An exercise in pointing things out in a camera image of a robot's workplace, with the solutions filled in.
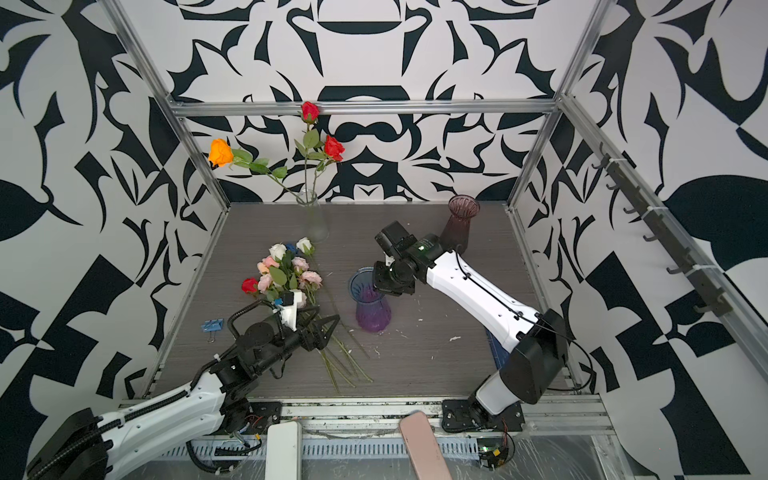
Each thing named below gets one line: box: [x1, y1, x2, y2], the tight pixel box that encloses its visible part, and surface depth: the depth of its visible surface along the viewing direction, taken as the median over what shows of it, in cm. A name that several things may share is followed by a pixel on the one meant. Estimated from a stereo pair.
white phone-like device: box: [265, 421, 303, 480], surface depth 66 cm
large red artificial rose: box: [309, 135, 346, 202], surface depth 93 cm
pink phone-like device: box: [399, 411, 452, 480], surface depth 70 cm
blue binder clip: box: [200, 318, 224, 343], surface depth 89 cm
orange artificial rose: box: [208, 138, 305, 204], surface depth 79 cm
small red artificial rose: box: [294, 101, 327, 203], surface depth 89 cm
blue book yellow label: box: [486, 330, 511, 371], surface depth 85 cm
